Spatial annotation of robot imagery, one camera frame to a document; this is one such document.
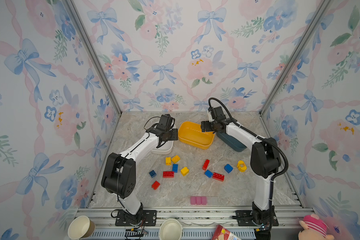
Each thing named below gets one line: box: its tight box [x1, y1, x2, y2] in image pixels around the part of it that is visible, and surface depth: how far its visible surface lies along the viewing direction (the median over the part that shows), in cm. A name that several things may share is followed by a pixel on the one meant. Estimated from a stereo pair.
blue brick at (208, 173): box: [204, 169, 213, 178], surface depth 90 cm
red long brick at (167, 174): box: [163, 171, 174, 178], surface depth 90 cm
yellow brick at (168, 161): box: [165, 157, 172, 166], surface depth 92 cm
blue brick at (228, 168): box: [223, 163, 234, 174], surface depth 92 cm
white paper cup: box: [159, 218, 183, 240], surface depth 72 cm
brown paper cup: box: [68, 215, 96, 240], surface depth 68 cm
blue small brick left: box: [149, 170, 157, 178], surface depth 89 cm
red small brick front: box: [151, 180, 161, 190], surface depth 85 cm
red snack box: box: [211, 224, 242, 240], surface depth 68 cm
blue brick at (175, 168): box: [172, 164, 179, 173], surface depth 92 cm
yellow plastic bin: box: [178, 121, 215, 150], surface depth 109 cm
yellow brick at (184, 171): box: [180, 166, 190, 176], surface depth 90 cm
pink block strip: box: [190, 196, 208, 205], surface depth 81 cm
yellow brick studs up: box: [171, 155, 181, 164], surface depth 96 cm
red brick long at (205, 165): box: [202, 159, 211, 171], surface depth 94 cm
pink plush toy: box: [298, 213, 335, 240], surface depth 68 cm
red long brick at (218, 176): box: [212, 172, 225, 182], surface depth 88 cm
